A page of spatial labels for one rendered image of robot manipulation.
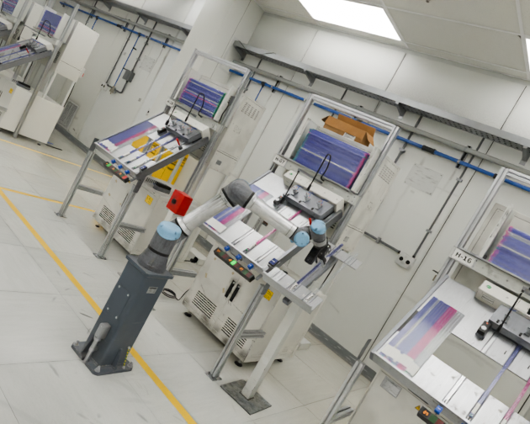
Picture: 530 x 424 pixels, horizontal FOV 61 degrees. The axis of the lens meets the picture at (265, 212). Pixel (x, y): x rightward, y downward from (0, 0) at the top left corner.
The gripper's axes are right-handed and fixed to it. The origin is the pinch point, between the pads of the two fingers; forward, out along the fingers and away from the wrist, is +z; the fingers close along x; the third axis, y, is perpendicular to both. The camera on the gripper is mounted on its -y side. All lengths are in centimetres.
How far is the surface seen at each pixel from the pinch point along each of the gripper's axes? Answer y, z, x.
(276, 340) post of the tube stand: -42, 29, 0
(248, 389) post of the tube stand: -71, 48, 0
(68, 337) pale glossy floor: -120, -16, 68
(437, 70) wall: 269, 50, 69
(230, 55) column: 221, 84, 324
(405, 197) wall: 165, 116, 32
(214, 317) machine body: -49, 62, 58
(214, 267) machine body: -25, 48, 79
